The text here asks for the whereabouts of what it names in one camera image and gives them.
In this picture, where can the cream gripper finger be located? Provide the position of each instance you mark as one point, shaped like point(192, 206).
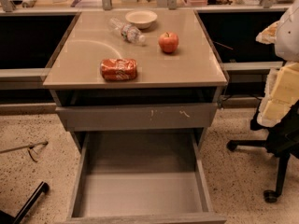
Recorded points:
point(268, 35)
point(281, 93)

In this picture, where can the red coke can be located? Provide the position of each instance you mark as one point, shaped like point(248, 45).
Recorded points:
point(118, 69)

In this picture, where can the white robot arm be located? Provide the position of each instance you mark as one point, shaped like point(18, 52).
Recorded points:
point(287, 35)

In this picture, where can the closed top drawer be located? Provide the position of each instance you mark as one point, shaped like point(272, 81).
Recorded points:
point(136, 117)

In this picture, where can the grey drawer cabinet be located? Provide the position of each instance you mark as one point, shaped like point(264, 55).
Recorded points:
point(190, 75)

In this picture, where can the open middle drawer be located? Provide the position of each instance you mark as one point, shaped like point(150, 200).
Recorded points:
point(141, 177)

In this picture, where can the black office chair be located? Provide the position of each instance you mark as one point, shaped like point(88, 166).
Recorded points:
point(282, 141)

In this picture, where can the red apple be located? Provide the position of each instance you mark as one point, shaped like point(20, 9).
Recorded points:
point(168, 42)

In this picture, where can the white bowl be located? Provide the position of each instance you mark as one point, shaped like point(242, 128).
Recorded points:
point(142, 19)

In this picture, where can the clear plastic water bottle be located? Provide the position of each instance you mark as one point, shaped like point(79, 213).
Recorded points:
point(126, 31)

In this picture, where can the metal rod tool on floor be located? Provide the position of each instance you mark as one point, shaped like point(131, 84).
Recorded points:
point(30, 149)

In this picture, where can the black chair leg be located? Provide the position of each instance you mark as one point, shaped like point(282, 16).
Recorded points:
point(5, 218)

